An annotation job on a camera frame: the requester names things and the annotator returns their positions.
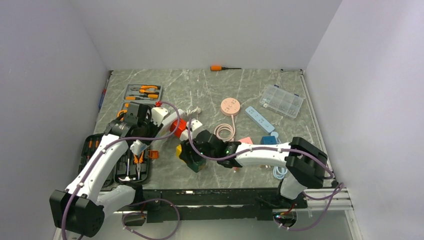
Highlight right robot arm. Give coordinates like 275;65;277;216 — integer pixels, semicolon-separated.
176;130;331;208

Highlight orange handled screwdriver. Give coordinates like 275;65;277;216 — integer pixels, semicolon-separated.
210;65;242;72

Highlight pink cube adapter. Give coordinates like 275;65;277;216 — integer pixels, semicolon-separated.
238;137;253;145

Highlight pink cable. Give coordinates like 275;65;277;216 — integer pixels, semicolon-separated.
213;115;237;143

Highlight dark blue cube adapter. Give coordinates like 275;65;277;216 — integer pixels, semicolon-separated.
260;135;278;145

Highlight light blue cable with plug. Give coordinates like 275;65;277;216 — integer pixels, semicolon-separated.
269;131;288;181

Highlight clear plastic screw box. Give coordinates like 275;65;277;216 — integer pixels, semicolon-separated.
259;85;304;119

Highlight green cube adapter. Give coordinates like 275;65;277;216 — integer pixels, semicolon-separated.
179;148;206;173

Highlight grey tool tray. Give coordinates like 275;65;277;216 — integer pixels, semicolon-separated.
116;83;163;117

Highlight red cube adapter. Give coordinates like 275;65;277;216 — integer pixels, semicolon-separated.
169;119;187;138

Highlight orange pliers in case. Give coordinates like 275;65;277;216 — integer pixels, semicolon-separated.
133;151;146;181

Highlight white power strip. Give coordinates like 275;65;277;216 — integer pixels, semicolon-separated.
129;110;177;155

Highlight blue red pen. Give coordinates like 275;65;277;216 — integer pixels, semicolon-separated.
98;79;109;110

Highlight white cube adapter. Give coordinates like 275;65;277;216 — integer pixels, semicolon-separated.
179;119;204;141

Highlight pink round socket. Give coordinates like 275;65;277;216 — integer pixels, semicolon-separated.
220;97;241;117

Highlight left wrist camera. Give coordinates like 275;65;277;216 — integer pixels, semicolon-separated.
151;106;169;126

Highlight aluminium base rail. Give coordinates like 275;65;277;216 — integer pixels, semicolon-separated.
52;188;365;240

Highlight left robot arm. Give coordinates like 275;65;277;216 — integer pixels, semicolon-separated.
49;102;169;237

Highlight white coiled cord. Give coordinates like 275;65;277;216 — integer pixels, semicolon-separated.
183;106;203;117

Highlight black tool case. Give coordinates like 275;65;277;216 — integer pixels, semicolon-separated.
78;133;159;192

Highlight light blue power strip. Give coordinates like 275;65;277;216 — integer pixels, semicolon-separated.
244;106;275;134

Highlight yellow cube adapter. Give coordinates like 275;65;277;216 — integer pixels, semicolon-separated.
175;144;182;161

